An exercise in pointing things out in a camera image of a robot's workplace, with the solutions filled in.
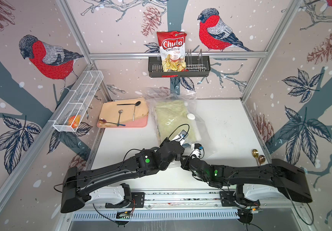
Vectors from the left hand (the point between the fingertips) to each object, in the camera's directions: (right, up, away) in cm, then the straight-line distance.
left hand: (181, 137), depth 70 cm
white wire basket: (-57, +19, +9) cm, 61 cm away
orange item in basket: (-50, +9, -5) cm, 51 cm away
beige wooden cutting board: (-55, +14, +45) cm, 72 cm away
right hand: (-1, -13, +9) cm, 16 cm away
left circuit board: (-29, -39, +1) cm, 49 cm away
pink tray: (-29, +5, +39) cm, 49 cm away
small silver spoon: (-46, +13, +45) cm, 66 cm away
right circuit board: (+37, -37, 0) cm, 52 cm away
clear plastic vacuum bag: (+17, -3, +23) cm, 29 cm away
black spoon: (-33, +20, +48) cm, 62 cm away
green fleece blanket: (-4, +9, +22) cm, 24 cm away
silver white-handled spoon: (-34, +11, +43) cm, 56 cm away
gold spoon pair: (+51, -17, +18) cm, 57 cm away
